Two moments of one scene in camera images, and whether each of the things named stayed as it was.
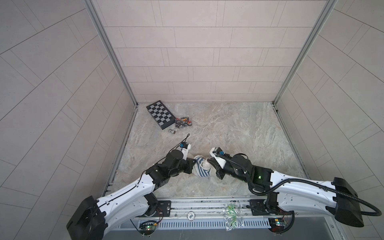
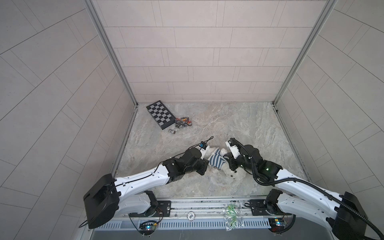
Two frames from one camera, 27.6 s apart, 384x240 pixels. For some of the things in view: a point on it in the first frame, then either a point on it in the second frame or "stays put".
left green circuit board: [147, 227] stays put
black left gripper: [189, 165] to [203, 163]
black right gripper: [218, 172] to [229, 158]
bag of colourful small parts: [181, 122] stays put
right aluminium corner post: [323, 17] stays put
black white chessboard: [161, 115] stays put
